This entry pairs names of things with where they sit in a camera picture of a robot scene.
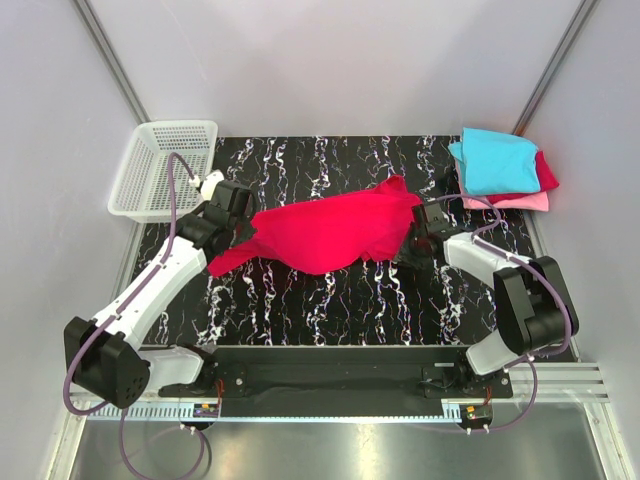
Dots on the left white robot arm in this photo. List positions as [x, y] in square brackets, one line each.
[105, 354]

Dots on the folded crimson t shirt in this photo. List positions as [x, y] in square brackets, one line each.
[546, 178]

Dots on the left corner aluminium post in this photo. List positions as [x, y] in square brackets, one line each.
[97, 32]

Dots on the corner aluminium post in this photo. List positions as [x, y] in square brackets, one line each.
[97, 32]
[578, 21]

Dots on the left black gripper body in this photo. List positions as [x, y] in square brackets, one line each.
[240, 220]

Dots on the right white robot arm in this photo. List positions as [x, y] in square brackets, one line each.
[534, 312]

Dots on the right corner aluminium post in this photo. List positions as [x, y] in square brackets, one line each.
[578, 21]

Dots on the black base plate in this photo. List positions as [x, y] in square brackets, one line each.
[432, 371]

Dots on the white plastic basket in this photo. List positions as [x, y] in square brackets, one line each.
[141, 190]

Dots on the crimson t shirt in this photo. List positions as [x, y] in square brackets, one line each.
[546, 178]
[322, 236]

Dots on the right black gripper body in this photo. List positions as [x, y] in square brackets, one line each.
[415, 239]

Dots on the aluminium front rail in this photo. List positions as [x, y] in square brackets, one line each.
[521, 387]

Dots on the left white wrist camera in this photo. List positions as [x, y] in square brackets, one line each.
[205, 187]

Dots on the folded cyan t shirt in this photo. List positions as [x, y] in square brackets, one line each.
[494, 163]

